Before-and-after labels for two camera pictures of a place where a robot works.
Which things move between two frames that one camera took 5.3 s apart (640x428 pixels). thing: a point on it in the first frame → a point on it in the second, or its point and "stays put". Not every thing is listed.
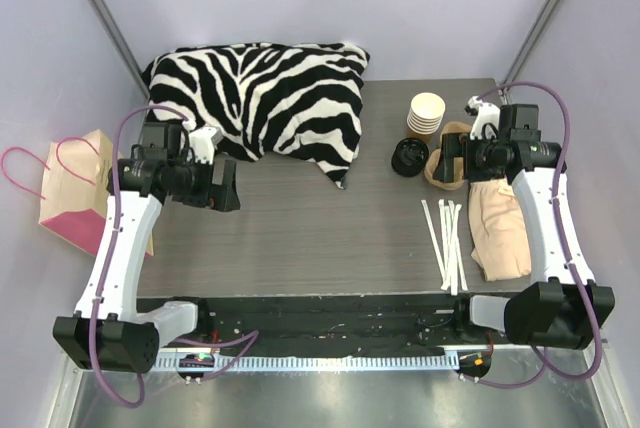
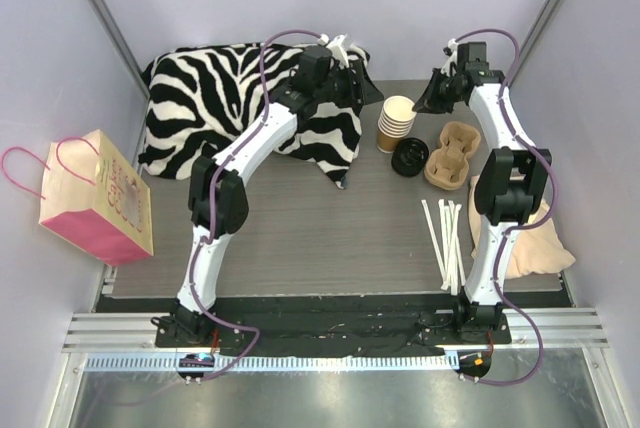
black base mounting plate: (341, 326) stays put
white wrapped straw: (452, 247) stays put
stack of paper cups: (426, 113) → (396, 122)
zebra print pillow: (301, 101) stays put
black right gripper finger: (454, 145) → (432, 104)
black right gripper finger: (444, 170) → (434, 85)
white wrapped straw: (445, 246) stays put
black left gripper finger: (224, 173) → (357, 74)
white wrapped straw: (435, 246) stays put
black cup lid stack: (409, 157) stays put
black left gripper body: (215, 187) → (357, 86)
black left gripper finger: (225, 198) → (372, 94)
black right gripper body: (452, 157) → (439, 90)
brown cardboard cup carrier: (458, 166) stays put
